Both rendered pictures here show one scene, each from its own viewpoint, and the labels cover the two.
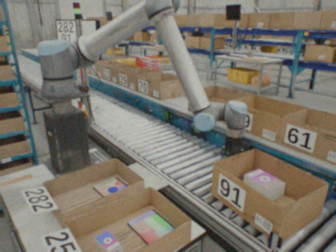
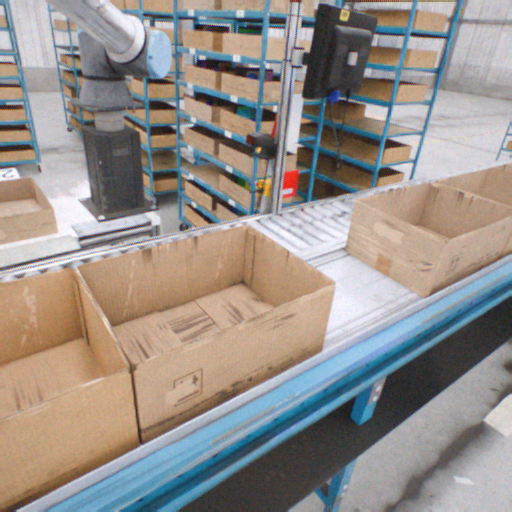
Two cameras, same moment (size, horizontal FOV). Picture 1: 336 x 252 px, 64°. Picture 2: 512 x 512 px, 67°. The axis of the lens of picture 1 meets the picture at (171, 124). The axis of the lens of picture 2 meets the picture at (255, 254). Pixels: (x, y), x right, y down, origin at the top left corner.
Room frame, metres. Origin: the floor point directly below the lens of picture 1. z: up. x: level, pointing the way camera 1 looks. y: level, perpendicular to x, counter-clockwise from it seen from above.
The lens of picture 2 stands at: (2.03, -0.95, 1.44)
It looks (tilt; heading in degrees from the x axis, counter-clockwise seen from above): 29 degrees down; 90
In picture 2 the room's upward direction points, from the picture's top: 5 degrees clockwise
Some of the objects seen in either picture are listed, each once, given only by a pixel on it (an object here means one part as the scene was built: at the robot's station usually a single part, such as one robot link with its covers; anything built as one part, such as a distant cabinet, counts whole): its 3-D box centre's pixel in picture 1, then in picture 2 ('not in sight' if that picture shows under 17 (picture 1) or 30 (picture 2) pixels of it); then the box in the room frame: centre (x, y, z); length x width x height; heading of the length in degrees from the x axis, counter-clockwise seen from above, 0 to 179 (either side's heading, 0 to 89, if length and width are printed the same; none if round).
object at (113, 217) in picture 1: (129, 231); not in sight; (0.81, 0.16, 0.80); 0.38 x 0.28 x 0.10; 128
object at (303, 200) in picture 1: (265, 188); not in sight; (1.03, -0.42, 0.83); 0.39 x 0.29 x 0.17; 33
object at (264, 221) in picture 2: (124, 121); (298, 244); (2.20, 0.42, 0.72); 0.52 x 0.05 x 0.05; 128
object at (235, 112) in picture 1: (236, 115); not in sight; (1.25, -0.32, 1.11); 0.10 x 0.09 x 0.12; 69
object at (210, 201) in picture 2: not in sight; (215, 192); (1.70, 1.81, 0.39); 0.40 x 0.30 x 0.10; 128
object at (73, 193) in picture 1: (94, 190); (3, 209); (1.07, 0.36, 0.80); 0.38 x 0.28 x 0.10; 129
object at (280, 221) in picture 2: (120, 119); (310, 241); (2.25, 0.46, 0.72); 0.52 x 0.05 x 0.05; 128
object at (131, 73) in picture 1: (138, 78); (494, 208); (2.87, 0.36, 0.96); 0.39 x 0.29 x 0.17; 37
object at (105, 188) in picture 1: (114, 190); not in sight; (1.13, 0.28, 0.76); 0.19 x 0.14 x 0.02; 43
